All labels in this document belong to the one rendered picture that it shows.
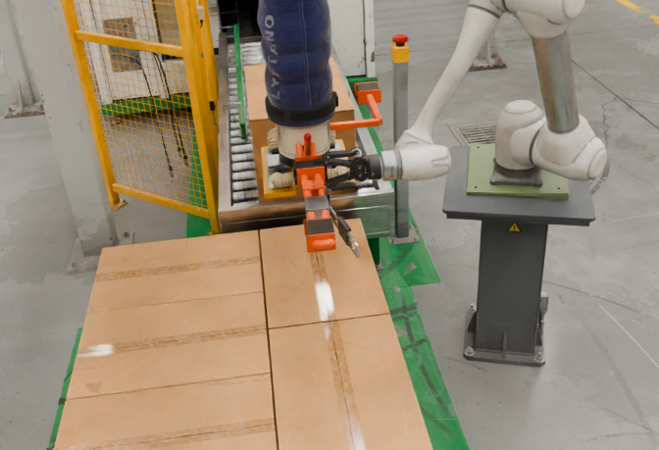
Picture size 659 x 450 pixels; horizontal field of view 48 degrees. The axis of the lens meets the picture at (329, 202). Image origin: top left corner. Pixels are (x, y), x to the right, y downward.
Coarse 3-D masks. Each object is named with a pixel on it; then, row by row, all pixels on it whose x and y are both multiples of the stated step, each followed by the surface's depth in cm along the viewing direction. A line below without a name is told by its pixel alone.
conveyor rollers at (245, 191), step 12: (228, 48) 475; (240, 48) 474; (252, 48) 475; (228, 60) 458; (252, 60) 459; (264, 60) 453; (228, 72) 443; (240, 132) 366; (240, 144) 359; (240, 156) 343; (252, 156) 343; (240, 168) 335; (252, 168) 336; (240, 180) 328; (252, 180) 321; (240, 192) 313; (252, 192) 313; (240, 204) 305
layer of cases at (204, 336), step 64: (128, 256) 277; (192, 256) 275; (256, 256) 273; (320, 256) 270; (128, 320) 245; (192, 320) 243; (256, 320) 241; (320, 320) 239; (384, 320) 238; (128, 384) 219; (192, 384) 217; (256, 384) 216; (320, 384) 214; (384, 384) 213; (64, 448) 199; (128, 448) 198; (192, 448) 197; (256, 448) 196; (320, 448) 195; (384, 448) 193
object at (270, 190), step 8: (264, 152) 258; (272, 152) 252; (264, 160) 253; (264, 168) 248; (288, 168) 247; (264, 176) 243; (264, 184) 239; (272, 184) 237; (264, 192) 235; (272, 192) 234; (280, 192) 234; (288, 192) 234
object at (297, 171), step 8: (296, 160) 223; (304, 160) 224; (312, 160) 224; (296, 168) 220; (304, 168) 217; (312, 168) 217; (320, 168) 217; (296, 176) 221; (312, 176) 218; (296, 184) 220
